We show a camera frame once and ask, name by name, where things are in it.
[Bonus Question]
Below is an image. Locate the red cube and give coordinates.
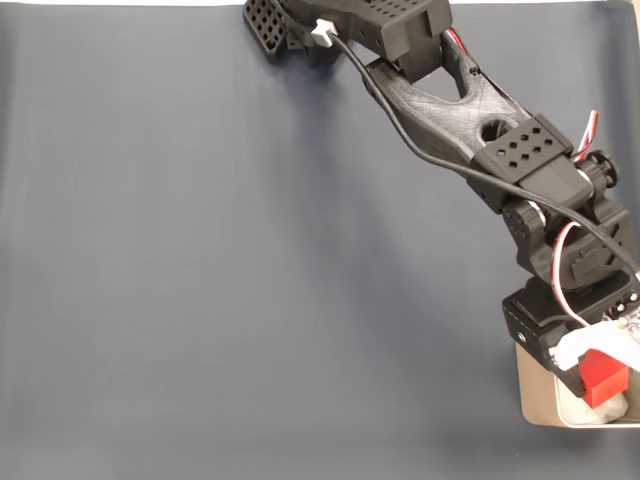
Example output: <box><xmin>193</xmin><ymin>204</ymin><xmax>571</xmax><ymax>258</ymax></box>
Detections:
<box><xmin>578</xmin><ymin>348</ymin><xmax>630</xmax><ymax>409</ymax></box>

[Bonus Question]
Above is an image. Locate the beige metal box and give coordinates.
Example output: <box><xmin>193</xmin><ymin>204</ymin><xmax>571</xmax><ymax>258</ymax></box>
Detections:
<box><xmin>514</xmin><ymin>343</ymin><xmax>640</xmax><ymax>430</ymax></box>

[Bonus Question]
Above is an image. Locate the white crumpled tissue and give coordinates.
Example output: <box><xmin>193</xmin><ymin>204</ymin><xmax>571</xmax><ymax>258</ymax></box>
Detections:
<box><xmin>558</xmin><ymin>391</ymin><xmax>630</xmax><ymax>427</ymax></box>

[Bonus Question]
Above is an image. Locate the blue-grey table mat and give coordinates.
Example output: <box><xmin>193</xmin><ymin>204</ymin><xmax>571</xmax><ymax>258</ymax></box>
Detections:
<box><xmin>0</xmin><ymin>3</ymin><xmax>640</xmax><ymax>480</ymax></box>

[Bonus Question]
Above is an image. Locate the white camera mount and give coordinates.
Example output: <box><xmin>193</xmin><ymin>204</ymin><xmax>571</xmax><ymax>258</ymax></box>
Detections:
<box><xmin>548</xmin><ymin>318</ymin><xmax>640</xmax><ymax>374</ymax></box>

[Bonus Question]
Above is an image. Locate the red white servo wire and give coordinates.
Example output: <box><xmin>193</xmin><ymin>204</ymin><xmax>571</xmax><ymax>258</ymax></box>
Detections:
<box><xmin>571</xmin><ymin>110</ymin><xmax>602</xmax><ymax>163</ymax></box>
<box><xmin>553</xmin><ymin>220</ymin><xmax>600</xmax><ymax>330</ymax></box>

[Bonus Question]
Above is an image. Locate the black camera cable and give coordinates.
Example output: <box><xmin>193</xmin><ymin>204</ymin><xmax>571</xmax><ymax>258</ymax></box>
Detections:
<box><xmin>309</xmin><ymin>18</ymin><xmax>640</xmax><ymax>282</ymax></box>

